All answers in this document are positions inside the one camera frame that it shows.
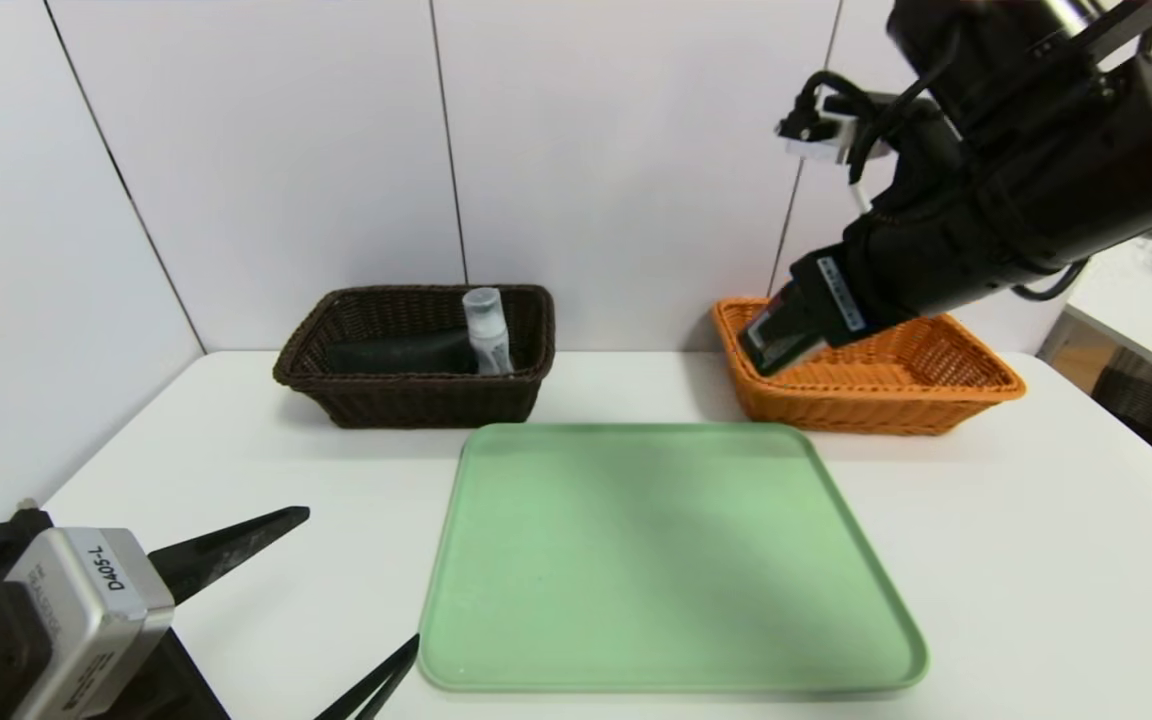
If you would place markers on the orange wicker basket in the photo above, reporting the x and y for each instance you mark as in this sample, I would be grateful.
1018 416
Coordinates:
896 390

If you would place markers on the black soft glasses case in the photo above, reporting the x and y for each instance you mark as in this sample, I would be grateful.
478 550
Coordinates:
396 354

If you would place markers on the light green plastic tray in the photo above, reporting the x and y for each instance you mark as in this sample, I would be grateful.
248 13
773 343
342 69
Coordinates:
666 560

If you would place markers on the small black drink carton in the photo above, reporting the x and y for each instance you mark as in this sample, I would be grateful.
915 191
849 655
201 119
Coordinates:
771 350

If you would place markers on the dark brown wicker basket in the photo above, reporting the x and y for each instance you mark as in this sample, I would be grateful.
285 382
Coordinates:
416 400

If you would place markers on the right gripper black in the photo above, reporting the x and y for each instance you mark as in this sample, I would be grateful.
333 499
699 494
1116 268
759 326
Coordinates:
829 297

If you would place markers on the white side table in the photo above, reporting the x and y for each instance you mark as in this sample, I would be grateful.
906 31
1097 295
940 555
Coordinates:
1136 320

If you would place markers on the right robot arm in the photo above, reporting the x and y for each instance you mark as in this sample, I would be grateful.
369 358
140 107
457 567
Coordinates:
996 40

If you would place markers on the white plastic bottle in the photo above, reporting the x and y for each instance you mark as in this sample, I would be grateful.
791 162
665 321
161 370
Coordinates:
488 335

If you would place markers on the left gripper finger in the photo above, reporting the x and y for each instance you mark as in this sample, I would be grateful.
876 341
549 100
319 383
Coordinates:
376 685

